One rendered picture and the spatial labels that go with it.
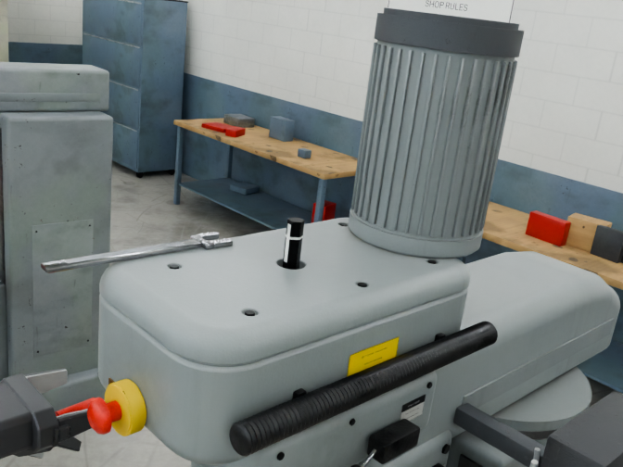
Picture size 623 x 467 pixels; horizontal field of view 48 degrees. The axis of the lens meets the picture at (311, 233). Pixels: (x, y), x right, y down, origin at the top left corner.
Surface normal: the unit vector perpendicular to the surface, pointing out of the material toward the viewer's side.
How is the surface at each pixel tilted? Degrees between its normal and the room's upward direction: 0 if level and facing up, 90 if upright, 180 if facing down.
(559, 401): 0
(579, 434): 0
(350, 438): 90
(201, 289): 0
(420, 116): 90
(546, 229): 90
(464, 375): 90
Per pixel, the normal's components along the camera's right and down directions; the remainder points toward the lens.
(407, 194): -0.36, 0.26
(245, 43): -0.72, 0.15
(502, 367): 0.68, 0.31
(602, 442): 0.11, -0.94
